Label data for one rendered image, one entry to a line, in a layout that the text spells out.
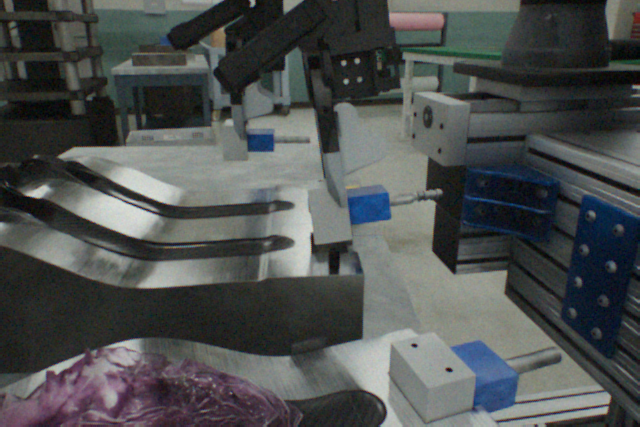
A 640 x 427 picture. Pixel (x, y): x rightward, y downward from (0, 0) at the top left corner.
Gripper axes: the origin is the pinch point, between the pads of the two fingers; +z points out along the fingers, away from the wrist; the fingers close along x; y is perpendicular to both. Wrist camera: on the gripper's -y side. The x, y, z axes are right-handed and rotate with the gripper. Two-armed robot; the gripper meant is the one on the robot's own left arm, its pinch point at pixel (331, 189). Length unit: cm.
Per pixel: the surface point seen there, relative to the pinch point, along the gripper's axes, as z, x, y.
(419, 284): 79, 158, 38
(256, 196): 2.4, 15.5, -9.3
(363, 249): 12.7, 18.3, 3.8
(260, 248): 5.1, 0.9, -8.0
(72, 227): -0.2, 0.1, -25.3
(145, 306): 6.5, -6.3, -17.7
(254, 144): -3.5, 26.4, -9.5
